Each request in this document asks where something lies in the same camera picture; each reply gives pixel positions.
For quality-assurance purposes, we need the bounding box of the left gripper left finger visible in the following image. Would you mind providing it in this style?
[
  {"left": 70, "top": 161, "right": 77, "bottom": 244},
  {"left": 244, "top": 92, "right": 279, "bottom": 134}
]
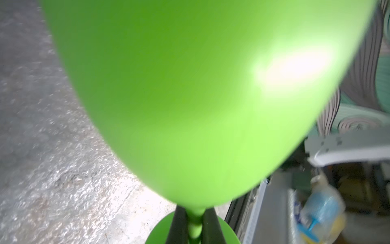
[{"left": 165, "top": 205, "right": 189, "bottom": 244}]

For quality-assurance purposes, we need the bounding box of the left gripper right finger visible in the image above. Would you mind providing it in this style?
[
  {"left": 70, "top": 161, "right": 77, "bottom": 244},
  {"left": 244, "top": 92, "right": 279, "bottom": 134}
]
[{"left": 202, "top": 208, "right": 226, "bottom": 244}]

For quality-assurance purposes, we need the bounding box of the clear bubble wrap sheet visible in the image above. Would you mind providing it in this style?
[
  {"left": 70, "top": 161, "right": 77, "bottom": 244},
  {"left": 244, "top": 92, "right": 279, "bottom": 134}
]
[{"left": 1, "top": 47, "right": 174, "bottom": 244}]

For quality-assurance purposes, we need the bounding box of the green plastic wine glass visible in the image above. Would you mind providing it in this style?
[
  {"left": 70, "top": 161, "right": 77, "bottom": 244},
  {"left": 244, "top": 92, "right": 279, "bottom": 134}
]
[{"left": 41, "top": 1, "right": 379, "bottom": 244}]

